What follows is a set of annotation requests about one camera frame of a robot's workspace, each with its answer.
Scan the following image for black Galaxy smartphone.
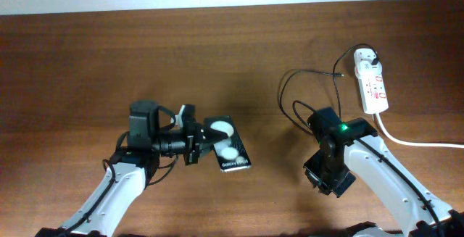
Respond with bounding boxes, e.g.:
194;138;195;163
204;115;252;172

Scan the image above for black charger cable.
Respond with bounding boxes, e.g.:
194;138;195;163
278;43;381;136

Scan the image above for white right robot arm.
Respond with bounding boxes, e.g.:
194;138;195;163
304;107;463;236

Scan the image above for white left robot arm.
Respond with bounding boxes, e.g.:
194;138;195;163
37;101;234;237

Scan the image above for white power strip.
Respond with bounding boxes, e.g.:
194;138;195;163
354;49;389;115

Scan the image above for white power strip cord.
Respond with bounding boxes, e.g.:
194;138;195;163
373;112;464;149

